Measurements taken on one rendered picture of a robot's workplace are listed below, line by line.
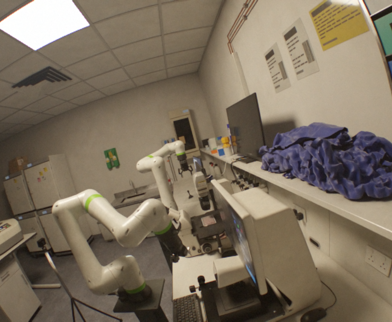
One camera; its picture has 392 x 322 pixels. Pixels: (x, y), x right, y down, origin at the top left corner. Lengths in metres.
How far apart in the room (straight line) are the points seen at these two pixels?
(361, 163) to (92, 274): 1.16
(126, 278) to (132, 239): 0.37
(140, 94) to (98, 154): 1.42
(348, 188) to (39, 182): 4.15
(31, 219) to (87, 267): 3.61
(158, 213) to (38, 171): 3.50
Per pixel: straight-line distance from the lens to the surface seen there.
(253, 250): 0.55
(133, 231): 0.79
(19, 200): 4.69
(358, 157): 0.75
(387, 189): 0.65
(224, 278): 0.80
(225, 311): 0.85
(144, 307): 1.17
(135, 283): 1.15
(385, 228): 0.54
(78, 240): 1.09
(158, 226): 0.85
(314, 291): 0.97
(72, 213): 1.12
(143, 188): 4.12
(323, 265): 1.23
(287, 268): 0.79
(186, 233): 1.42
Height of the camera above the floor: 1.55
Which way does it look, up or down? 7 degrees down
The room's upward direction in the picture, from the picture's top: 15 degrees counter-clockwise
